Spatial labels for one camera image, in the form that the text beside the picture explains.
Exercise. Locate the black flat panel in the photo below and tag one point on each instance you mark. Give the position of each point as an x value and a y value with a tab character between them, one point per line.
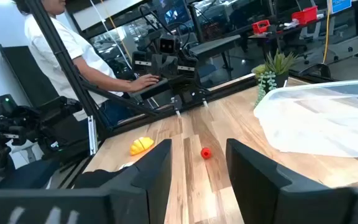
23	71

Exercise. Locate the person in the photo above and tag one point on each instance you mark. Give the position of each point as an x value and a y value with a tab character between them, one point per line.
57	46

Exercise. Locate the white handwritten paper tag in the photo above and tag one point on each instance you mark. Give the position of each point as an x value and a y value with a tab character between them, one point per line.
126	165

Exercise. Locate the large red plastic bin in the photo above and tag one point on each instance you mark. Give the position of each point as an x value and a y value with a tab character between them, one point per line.
304	15

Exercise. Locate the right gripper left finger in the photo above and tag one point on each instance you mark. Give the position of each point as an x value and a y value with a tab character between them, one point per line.
157	174

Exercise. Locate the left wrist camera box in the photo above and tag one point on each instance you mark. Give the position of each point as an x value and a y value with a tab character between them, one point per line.
167	46

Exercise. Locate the succulents in black pot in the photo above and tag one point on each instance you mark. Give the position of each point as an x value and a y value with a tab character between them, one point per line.
278	63

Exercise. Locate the clear plastic food container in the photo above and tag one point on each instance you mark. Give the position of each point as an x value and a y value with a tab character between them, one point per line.
315	124

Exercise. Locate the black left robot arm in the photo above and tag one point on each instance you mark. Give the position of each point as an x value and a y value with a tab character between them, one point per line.
191	90

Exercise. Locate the small red toy berry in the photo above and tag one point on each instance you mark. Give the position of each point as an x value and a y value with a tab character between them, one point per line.
206	153

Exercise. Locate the small red plastic bin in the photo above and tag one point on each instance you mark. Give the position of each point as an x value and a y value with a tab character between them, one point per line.
261	27

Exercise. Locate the black desk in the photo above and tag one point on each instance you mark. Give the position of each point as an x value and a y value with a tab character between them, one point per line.
216	45

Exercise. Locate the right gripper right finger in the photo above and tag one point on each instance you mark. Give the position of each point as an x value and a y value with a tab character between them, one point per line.
259	186

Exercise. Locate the person's left hand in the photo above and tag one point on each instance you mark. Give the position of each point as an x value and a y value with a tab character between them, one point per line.
145	82

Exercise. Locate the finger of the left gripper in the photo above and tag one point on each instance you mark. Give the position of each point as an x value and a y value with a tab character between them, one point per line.
172	67
158	65

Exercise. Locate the blue sign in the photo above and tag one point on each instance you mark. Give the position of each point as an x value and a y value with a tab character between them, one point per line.
342	5

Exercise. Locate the black aluminium table frame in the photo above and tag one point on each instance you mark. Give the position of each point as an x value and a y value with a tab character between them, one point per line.
61	59

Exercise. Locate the silver aluminium bracket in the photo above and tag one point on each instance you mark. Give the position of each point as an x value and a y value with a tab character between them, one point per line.
92	137

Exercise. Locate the yellow toy mango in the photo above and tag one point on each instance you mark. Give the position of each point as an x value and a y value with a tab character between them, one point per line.
141	145

